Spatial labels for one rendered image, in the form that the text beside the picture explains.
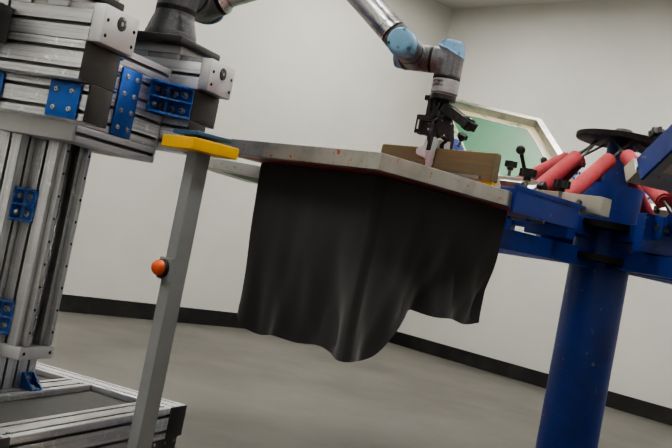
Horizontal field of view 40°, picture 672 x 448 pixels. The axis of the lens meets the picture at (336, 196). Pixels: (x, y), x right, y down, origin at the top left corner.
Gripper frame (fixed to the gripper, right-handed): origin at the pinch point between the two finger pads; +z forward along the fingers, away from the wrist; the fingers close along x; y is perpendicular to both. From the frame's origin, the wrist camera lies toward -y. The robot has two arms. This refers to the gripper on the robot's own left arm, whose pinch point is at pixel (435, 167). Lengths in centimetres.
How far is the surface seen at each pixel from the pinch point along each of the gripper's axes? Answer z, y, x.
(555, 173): -10, 4, -64
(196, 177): 17, 10, 70
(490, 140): -33, 93, -141
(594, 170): -13, -8, -66
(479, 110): -49, 112, -153
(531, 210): 7.9, -30.4, -4.2
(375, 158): 6, -28, 52
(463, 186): 6.7, -29.2, 22.8
